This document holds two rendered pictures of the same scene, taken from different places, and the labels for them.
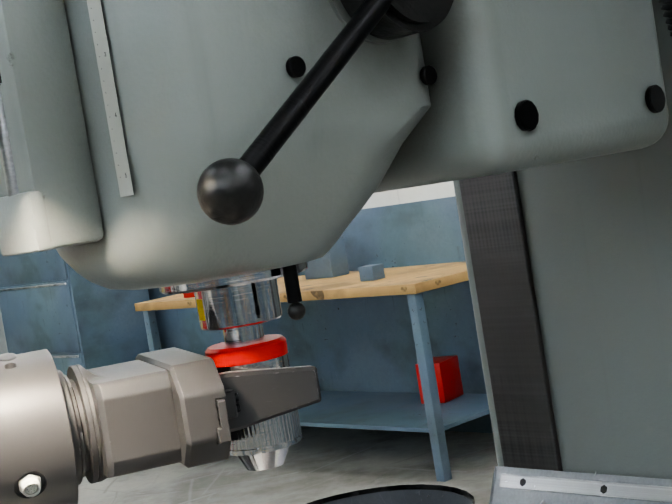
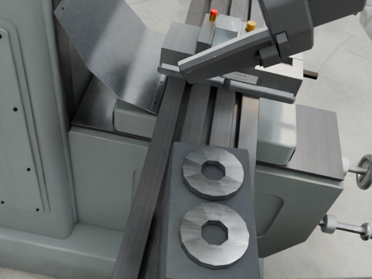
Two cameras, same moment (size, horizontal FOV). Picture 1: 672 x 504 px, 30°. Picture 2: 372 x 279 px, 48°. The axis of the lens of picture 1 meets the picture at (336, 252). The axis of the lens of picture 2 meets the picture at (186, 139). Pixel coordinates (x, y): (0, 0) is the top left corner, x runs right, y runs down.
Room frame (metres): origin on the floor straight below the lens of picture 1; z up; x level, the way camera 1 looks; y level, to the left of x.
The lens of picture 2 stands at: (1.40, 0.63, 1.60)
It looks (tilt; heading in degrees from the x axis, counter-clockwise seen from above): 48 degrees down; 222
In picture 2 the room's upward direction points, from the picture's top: 12 degrees clockwise
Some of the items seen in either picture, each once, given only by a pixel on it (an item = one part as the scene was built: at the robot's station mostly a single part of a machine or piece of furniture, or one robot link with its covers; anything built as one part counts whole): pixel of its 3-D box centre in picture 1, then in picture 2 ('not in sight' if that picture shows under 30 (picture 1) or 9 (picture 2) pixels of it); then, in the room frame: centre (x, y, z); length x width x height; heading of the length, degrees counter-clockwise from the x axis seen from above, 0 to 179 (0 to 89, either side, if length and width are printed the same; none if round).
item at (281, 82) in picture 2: not in sight; (233, 53); (0.71, 0.10, 0.98); 0.35 x 0.15 x 0.11; 130
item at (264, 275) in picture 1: (233, 274); not in sight; (0.71, 0.06, 1.31); 0.09 x 0.09 x 0.01
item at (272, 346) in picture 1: (246, 350); not in sight; (0.71, 0.06, 1.26); 0.05 x 0.05 x 0.01
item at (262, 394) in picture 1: (267, 394); not in sight; (0.68, 0.05, 1.24); 0.06 x 0.02 x 0.03; 110
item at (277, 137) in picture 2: not in sight; (209, 101); (0.71, 0.06, 0.79); 0.50 x 0.35 x 0.12; 132
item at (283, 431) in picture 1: (254, 402); not in sight; (0.71, 0.06, 1.23); 0.05 x 0.05 x 0.05
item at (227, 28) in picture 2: not in sight; (226, 33); (0.73, 0.08, 1.03); 0.06 x 0.05 x 0.06; 40
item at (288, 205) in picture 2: not in sight; (198, 175); (0.70, 0.08, 0.43); 0.80 x 0.30 x 0.60; 132
